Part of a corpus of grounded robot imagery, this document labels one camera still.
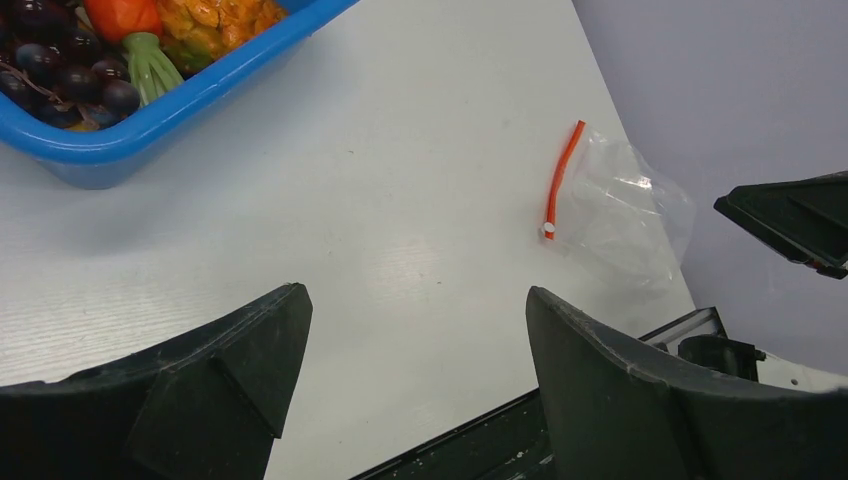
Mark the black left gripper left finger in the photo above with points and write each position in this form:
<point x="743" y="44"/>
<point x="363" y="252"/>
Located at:
<point x="206" y="404"/>

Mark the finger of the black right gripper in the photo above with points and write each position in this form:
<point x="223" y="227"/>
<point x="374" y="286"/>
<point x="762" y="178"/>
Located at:
<point x="804" y="221"/>

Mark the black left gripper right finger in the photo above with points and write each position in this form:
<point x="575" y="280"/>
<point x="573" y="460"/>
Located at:
<point x="618" y="408"/>

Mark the dark purple toy grapes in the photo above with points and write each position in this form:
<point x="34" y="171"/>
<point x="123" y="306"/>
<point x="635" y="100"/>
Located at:
<point x="59" y="70"/>

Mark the orange toy carrot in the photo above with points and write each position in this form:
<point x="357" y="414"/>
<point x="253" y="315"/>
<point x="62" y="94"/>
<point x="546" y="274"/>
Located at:
<point x="136" y="26"/>

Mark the blue plastic bin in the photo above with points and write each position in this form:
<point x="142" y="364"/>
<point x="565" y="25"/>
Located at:
<point x="106" y="158"/>

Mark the orange toy pineapple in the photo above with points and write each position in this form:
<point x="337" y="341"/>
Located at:
<point x="197" y="33"/>

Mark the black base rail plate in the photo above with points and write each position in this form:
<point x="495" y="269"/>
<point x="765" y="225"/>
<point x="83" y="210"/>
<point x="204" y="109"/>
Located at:
<point x="512" y="440"/>

